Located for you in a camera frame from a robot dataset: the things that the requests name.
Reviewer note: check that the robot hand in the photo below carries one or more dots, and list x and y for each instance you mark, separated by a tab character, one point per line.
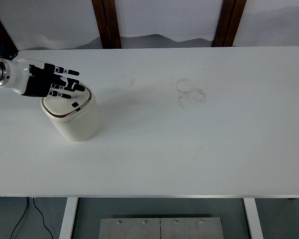
37	82

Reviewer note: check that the mountain-painted screen panel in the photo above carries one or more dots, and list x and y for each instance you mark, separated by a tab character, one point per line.
167	20
47	22
274	22

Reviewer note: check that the dark brown wooden frame post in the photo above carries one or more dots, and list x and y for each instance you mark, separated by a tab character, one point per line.
229	22
107	25
2	32

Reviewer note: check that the grey metal plate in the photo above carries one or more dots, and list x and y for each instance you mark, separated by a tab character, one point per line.
129	230
192	230

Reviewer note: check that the white table leg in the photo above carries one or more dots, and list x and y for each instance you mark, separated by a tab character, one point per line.
253	219
67	219

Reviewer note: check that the cream lidded trash bin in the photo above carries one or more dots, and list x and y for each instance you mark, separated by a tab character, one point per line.
77	124

